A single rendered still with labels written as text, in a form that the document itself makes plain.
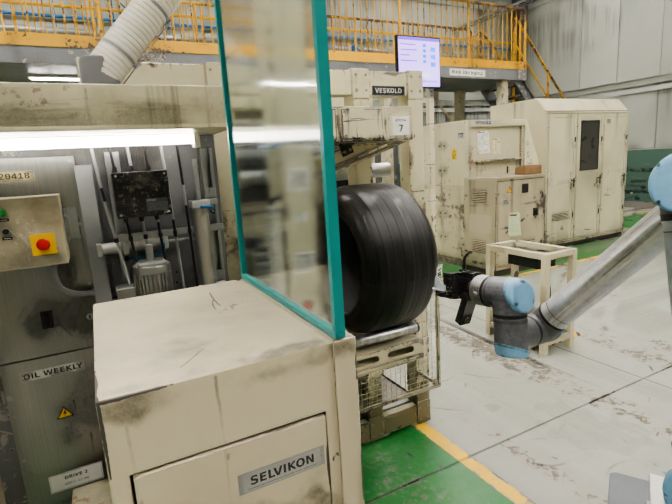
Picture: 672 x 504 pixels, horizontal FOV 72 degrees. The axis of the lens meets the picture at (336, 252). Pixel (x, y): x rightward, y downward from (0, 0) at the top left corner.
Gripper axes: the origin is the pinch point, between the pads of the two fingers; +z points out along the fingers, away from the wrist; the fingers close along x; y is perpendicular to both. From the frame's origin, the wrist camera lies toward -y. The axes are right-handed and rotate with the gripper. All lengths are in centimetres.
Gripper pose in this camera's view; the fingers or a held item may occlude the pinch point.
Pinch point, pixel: (436, 290)
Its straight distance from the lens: 159.8
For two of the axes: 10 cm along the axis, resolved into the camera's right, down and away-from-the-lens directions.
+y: -1.2, -9.9, -0.8
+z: -4.5, -0.2, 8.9
